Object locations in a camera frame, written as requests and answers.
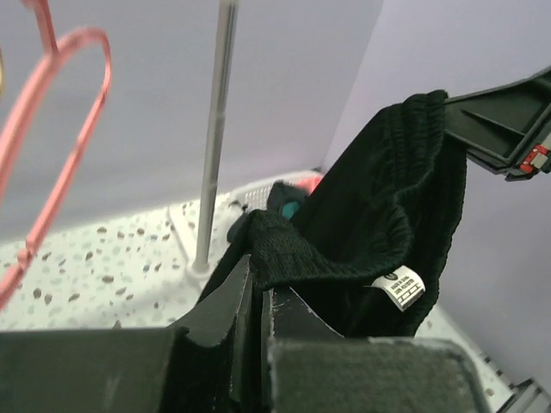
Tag white laundry basket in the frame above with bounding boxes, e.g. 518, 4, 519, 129
227, 170, 323, 211

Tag black shorts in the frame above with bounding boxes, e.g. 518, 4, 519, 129
203, 90, 467, 337

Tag metal clothes rack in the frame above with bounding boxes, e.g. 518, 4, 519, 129
167, 0, 239, 280

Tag pink garment in basket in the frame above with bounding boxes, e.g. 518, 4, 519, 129
296, 174, 323, 194

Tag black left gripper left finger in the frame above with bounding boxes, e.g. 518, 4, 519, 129
1, 257, 262, 412

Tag green garment in basket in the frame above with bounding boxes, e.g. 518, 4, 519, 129
280, 201, 300, 219

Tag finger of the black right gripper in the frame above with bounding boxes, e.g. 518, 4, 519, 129
445, 68, 550, 181

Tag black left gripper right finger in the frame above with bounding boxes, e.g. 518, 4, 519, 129
264, 288, 491, 412

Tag pink hanger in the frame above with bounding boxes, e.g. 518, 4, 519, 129
1, 1, 113, 305

